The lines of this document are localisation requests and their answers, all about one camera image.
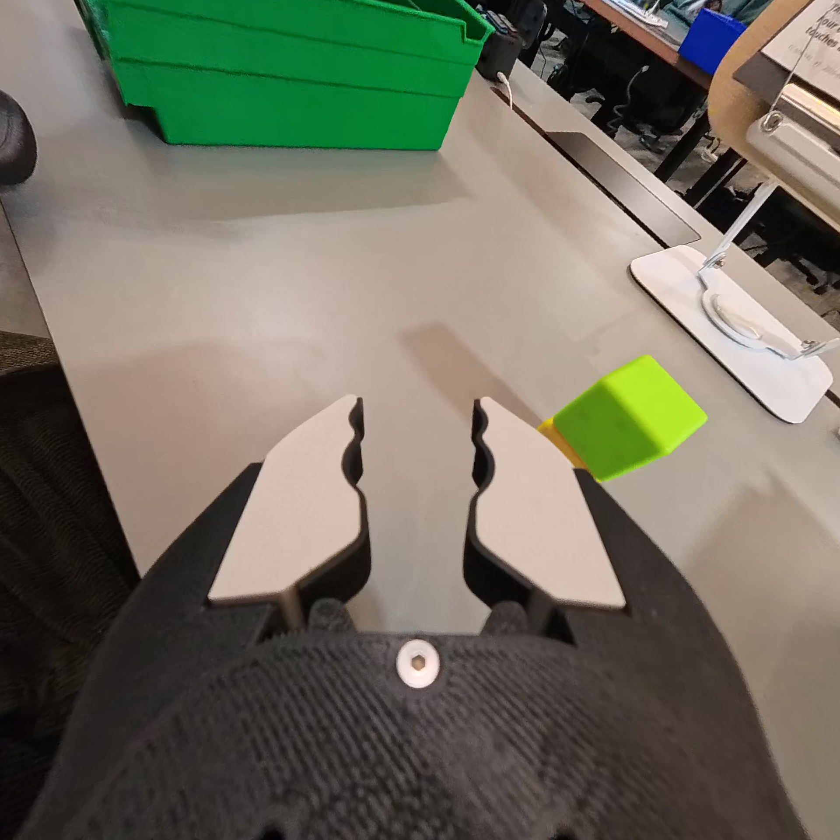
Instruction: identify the black electronic device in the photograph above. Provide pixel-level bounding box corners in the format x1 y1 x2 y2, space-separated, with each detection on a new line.
476 13 525 81

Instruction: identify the dark desk cable flap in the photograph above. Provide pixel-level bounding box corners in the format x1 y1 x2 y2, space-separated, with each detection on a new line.
545 130 702 249

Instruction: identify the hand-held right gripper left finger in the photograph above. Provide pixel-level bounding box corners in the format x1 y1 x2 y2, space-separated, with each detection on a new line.
206 394 371 627

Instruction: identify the person's black clothing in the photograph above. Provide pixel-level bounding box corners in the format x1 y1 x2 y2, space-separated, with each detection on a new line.
0 331 142 840

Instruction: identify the green plastic bin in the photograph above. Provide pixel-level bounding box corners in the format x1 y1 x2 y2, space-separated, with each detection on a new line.
73 0 494 152

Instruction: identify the yellow cube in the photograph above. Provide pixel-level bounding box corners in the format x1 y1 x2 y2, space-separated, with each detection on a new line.
537 419 588 470

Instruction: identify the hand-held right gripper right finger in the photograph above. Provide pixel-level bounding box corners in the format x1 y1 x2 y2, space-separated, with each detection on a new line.
462 395 627 627

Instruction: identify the white document stand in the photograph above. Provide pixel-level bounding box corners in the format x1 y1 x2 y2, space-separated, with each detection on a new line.
630 82 840 424

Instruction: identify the blue plastic bin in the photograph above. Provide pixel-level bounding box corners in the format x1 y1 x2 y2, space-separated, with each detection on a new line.
678 8 749 74

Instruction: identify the lime green cube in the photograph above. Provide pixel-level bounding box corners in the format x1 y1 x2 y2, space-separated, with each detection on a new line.
553 354 708 483

